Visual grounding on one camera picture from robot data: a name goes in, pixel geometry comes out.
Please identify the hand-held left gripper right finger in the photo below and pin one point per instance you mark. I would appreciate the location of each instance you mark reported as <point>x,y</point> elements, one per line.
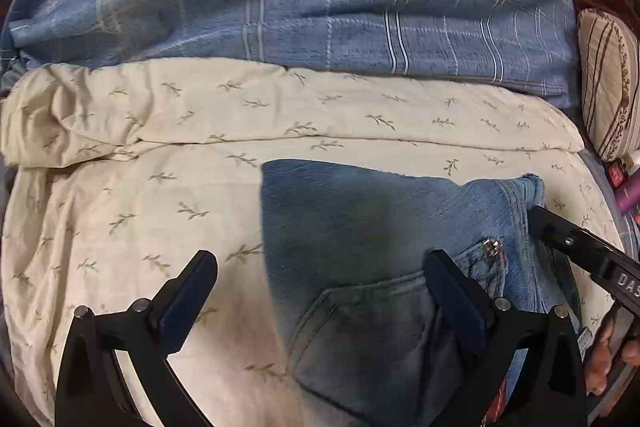
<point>450,294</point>

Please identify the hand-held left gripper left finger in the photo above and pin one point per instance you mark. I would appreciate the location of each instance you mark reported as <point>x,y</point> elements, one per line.
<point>187,297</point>

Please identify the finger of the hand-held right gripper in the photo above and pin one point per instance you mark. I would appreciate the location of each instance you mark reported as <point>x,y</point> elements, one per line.
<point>555,227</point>

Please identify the blue denim pants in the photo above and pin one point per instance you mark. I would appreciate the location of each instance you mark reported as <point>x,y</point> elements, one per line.
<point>360,247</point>

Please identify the person's right hand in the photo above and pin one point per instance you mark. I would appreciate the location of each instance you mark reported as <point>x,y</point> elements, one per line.
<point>607,347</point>

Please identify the cream leaf-print bed sheet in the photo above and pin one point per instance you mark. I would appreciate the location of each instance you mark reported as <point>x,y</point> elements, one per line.
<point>150,187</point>

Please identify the striped pillow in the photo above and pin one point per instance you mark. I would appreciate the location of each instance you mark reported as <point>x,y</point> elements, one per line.
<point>610,82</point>

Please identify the blue plaid blanket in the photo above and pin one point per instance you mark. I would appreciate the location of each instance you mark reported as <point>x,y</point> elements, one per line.
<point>300,17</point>

